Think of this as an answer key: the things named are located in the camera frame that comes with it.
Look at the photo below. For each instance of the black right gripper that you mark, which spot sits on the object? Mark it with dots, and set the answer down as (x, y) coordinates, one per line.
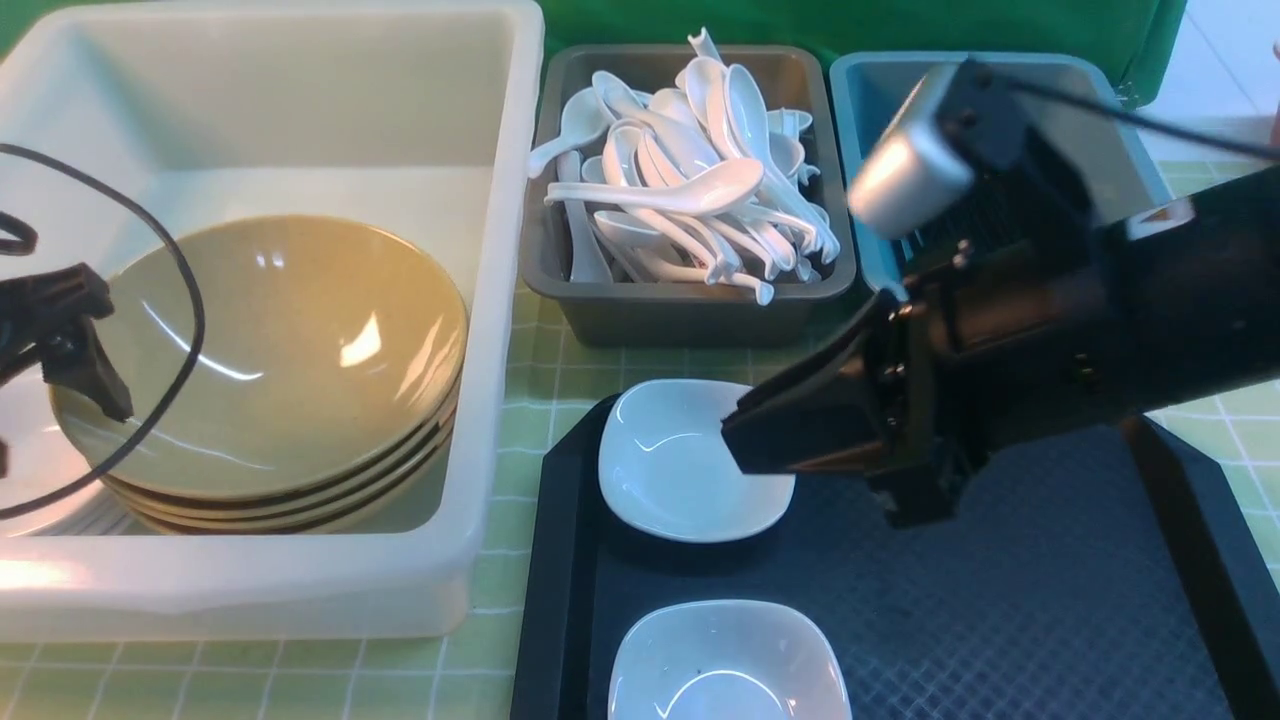
(877, 380)

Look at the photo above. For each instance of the white plates stack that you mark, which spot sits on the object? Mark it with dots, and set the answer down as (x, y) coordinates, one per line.
(40, 460)

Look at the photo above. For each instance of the pile of black chopsticks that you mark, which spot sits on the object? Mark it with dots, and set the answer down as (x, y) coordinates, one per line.
(982, 223)

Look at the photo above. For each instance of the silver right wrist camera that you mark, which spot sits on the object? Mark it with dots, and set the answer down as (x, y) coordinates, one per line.
(922, 134)

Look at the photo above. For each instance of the green cloth backdrop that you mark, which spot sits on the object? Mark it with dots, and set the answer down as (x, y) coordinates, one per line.
(1130, 41)

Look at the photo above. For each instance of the white square dish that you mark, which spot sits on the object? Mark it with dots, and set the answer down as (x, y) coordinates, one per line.
(664, 469)
(726, 659)

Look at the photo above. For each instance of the stacked tan bowl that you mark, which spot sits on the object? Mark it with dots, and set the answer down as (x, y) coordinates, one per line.
(331, 517)
(347, 495)
(420, 440)

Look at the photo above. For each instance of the top stacked tan bowl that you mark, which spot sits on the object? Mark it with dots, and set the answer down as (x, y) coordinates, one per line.
(420, 440)

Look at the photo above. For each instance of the pile of white spoons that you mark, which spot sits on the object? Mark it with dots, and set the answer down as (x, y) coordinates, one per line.
(700, 182)

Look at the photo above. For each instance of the tan noodle bowl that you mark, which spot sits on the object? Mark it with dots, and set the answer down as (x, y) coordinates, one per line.
(326, 341)

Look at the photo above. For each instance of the blue chopstick bin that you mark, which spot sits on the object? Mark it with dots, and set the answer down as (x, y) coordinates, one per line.
(1114, 164)

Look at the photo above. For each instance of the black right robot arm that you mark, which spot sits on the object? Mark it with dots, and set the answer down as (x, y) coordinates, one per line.
(995, 349)

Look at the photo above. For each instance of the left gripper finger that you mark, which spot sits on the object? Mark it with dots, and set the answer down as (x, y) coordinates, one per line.
(47, 321)

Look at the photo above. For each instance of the black serving tray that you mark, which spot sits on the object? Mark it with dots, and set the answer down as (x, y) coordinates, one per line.
(1109, 574)

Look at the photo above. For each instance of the large white plastic tub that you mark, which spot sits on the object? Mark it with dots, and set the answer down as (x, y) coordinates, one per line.
(416, 116)

